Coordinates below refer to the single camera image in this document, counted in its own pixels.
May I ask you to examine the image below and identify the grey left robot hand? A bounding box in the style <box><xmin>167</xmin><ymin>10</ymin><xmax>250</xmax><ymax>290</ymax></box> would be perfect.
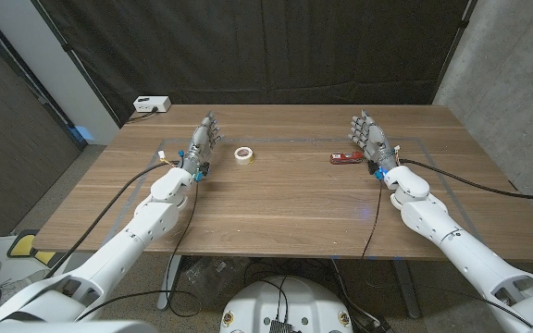
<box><xmin>179</xmin><ymin>109</ymin><xmax>225</xmax><ymax>182</ymax></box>

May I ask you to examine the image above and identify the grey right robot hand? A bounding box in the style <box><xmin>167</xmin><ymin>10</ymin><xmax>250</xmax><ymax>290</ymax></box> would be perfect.
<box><xmin>347</xmin><ymin>109</ymin><xmax>402</xmax><ymax>181</ymax></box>

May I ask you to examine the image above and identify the white sticker roll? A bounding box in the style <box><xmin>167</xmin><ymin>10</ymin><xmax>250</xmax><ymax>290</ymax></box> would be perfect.
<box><xmin>234</xmin><ymin>146</ymin><xmax>254</xmax><ymax>166</ymax></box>

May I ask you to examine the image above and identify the red swiss knife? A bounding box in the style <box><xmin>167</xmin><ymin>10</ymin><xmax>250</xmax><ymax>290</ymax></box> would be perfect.
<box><xmin>329</xmin><ymin>151</ymin><xmax>366</xmax><ymax>166</ymax></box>

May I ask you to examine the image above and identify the white power strip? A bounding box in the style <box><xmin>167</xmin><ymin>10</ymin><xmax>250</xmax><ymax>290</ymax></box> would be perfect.
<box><xmin>132</xmin><ymin>95</ymin><xmax>172</xmax><ymax>114</ymax></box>

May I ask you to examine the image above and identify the clear plastic bag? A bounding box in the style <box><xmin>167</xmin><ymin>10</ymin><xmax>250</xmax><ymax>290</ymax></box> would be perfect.
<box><xmin>182</xmin><ymin>256</ymin><xmax>249</xmax><ymax>297</ymax></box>

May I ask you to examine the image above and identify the black backdrop curtain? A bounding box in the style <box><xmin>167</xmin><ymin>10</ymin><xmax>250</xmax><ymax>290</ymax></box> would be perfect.
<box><xmin>30</xmin><ymin>0</ymin><xmax>478</xmax><ymax>126</ymax></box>

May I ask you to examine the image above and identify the black backdrop stand pole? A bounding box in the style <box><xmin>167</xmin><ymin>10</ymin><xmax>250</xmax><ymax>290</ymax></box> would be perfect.
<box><xmin>431</xmin><ymin>0</ymin><xmax>478</xmax><ymax>105</ymax></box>
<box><xmin>30</xmin><ymin>0</ymin><xmax>124</xmax><ymax>129</ymax></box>

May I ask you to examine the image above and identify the grey table leg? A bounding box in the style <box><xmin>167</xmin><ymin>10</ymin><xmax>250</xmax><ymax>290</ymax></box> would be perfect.
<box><xmin>156</xmin><ymin>255</ymin><xmax>184</xmax><ymax>311</ymax></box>
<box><xmin>390</xmin><ymin>259</ymin><xmax>423</xmax><ymax>320</ymax></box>

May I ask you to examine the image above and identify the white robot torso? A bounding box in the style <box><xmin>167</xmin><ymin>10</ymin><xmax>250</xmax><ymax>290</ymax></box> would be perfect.
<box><xmin>219</xmin><ymin>276</ymin><xmax>354</xmax><ymax>333</ymax></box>

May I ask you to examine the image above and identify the black torso device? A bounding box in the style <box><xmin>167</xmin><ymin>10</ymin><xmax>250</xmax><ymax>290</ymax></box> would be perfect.
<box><xmin>268</xmin><ymin>318</ymin><xmax>295</xmax><ymax>333</ymax></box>

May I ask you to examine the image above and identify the yellow black floor pad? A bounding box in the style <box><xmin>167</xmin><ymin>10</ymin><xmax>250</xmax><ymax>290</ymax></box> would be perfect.
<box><xmin>6</xmin><ymin>229</ymin><xmax>67</xmax><ymax>268</ymax></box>

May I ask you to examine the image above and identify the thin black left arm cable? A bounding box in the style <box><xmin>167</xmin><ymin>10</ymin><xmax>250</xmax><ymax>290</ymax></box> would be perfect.
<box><xmin>75</xmin><ymin>182</ymin><xmax>202</xmax><ymax>321</ymax></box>

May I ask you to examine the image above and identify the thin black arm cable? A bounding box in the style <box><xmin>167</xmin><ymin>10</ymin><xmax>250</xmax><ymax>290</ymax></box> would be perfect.
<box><xmin>75</xmin><ymin>182</ymin><xmax>202</xmax><ymax>321</ymax></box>
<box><xmin>361</xmin><ymin>181</ymin><xmax>384</xmax><ymax>260</ymax></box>

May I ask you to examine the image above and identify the black power strip cable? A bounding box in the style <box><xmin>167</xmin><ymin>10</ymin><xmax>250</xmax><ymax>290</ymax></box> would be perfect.
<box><xmin>125</xmin><ymin>106</ymin><xmax>159</xmax><ymax>125</ymax></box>

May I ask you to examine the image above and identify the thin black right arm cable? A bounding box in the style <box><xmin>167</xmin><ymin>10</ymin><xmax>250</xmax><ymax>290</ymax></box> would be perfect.
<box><xmin>361</xmin><ymin>181</ymin><xmax>384</xmax><ymax>260</ymax></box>

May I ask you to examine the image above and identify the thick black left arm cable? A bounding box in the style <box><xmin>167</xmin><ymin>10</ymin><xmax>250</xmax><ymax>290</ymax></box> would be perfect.
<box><xmin>43</xmin><ymin>159</ymin><xmax>182</xmax><ymax>279</ymax></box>

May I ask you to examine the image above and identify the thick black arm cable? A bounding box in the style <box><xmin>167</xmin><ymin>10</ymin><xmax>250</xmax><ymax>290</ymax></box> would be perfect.
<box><xmin>398</xmin><ymin>158</ymin><xmax>533</xmax><ymax>204</ymax></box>
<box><xmin>43</xmin><ymin>159</ymin><xmax>182</xmax><ymax>279</ymax></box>

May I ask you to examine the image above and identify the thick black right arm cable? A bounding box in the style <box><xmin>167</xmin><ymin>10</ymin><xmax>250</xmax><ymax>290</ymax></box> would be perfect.
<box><xmin>398</xmin><ymin>158</ymin><xmax>533</xmax><ymax>204</ymax></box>

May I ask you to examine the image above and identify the black floor cable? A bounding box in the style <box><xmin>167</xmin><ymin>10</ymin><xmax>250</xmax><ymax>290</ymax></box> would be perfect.
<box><xmin>330</xmin><ymin>258</ymin><xmax>383</xmax><ymax>332</ymax></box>

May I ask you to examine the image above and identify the black torso cable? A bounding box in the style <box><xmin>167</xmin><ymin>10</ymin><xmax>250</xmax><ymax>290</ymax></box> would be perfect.
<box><xmin>256</xmin><ymin>276</ymin><xmax>291</xmax><ymax>323</ymax></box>

